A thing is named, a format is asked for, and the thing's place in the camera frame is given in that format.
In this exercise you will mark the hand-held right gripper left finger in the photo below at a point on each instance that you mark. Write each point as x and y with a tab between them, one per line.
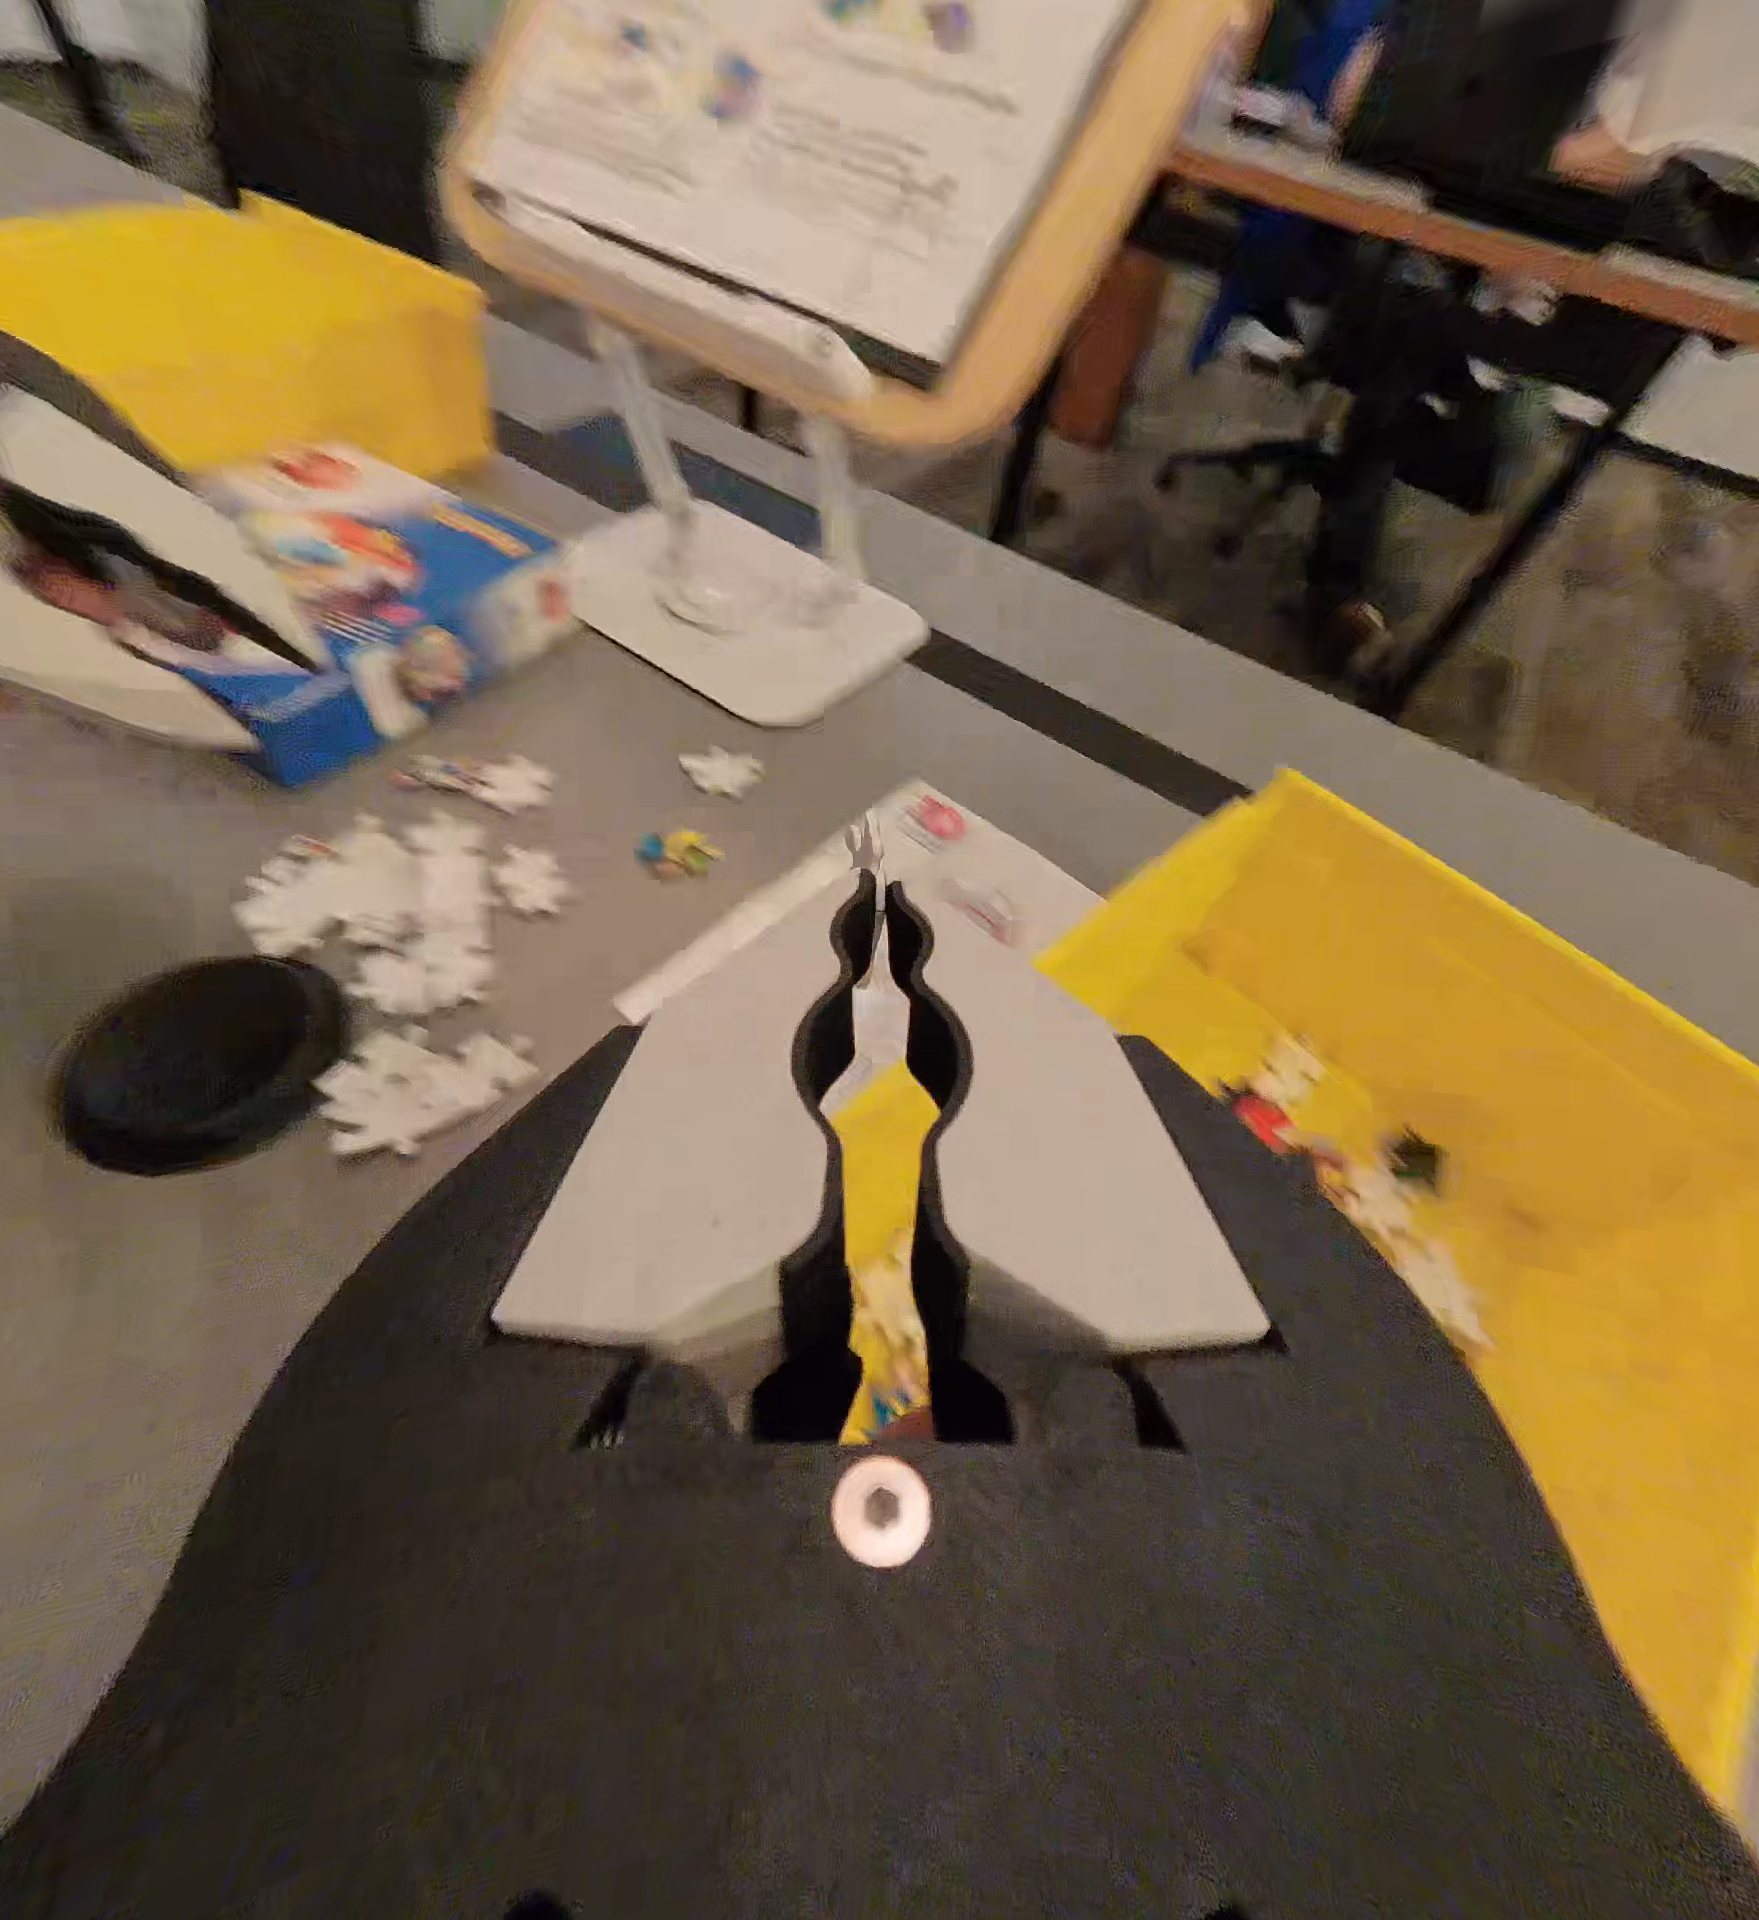
669	1200

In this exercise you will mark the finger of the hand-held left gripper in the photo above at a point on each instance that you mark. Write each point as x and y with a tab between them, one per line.
114	487
37	644

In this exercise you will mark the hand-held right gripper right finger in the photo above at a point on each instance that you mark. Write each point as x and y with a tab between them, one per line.
1088	1200

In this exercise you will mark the heap of puzzle pieces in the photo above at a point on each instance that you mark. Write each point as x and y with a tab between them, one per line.
1435	1274

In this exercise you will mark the small puzzle piece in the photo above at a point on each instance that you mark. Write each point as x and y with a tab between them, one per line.
721	771
864	846

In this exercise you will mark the group of face-down puzzle pieces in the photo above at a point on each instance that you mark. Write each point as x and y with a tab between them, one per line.
398	901

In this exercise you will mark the black round ball stand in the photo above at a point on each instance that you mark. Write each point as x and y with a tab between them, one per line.
198	1064

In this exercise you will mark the yellow plastic bin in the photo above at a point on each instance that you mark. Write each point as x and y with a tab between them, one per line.
1567	1200
218	314

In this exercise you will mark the blue puzzle box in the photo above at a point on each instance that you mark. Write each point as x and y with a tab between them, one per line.
414	600

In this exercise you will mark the green yellow puzzle piece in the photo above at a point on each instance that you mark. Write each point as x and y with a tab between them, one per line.
681	856

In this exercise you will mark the person's left hand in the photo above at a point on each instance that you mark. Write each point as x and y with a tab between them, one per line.
70	590

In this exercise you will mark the white instruction leaflet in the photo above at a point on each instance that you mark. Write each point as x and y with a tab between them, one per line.
1001	870

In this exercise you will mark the black high-back chair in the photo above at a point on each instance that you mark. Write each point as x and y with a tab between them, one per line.
322	120

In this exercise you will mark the black office chair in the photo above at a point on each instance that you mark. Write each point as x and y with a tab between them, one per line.
1268	457

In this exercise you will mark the printed instruction sheet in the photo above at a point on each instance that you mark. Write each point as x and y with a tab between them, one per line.
821	149

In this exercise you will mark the light wooden board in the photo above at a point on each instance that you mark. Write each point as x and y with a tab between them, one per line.
1029	384

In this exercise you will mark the black bag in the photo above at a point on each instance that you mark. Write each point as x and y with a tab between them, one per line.
1733	210

